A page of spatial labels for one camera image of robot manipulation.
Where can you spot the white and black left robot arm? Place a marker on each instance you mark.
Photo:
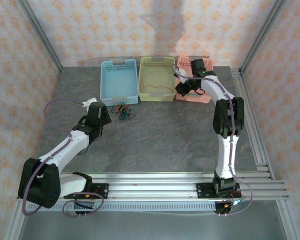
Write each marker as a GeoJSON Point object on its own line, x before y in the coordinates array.
{"type": "Point", "coordinates": [70, 147]}

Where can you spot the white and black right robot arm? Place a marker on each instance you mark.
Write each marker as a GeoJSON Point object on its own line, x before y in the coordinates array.
{"type": "Point", "coordinates": [227, 155]}

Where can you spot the pink plastic basket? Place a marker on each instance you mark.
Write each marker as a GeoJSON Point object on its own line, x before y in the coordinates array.
{"type": "Point", "coordinates": [207, 65]}

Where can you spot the pale green plastic basket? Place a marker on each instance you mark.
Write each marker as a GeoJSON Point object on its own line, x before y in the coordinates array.
{"type": "Point", "coordinates": [157, 80]}

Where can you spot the light blue plastic basket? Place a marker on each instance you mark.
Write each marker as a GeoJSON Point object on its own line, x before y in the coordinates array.
{"type": "Point", "coordinates": [118, 80]}

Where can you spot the aluminium side rail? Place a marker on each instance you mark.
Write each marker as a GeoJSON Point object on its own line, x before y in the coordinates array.
{"type": "Point", "coordinates": [247, 105]}

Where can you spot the aluminium frame post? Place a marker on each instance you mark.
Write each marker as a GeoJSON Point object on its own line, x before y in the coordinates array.
{"type": "Point", "coordinates": [41, 35]}
{"type": "Point", "coordinates": [13, 225]}
{"type": "Point", "coordinates": [291, 225]}
{"type": "Point", "coordinates": [262, 35]}

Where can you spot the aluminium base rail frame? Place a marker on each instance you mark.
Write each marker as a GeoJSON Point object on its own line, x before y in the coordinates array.
{"type": "Point", "coordinates": [152, 187]}

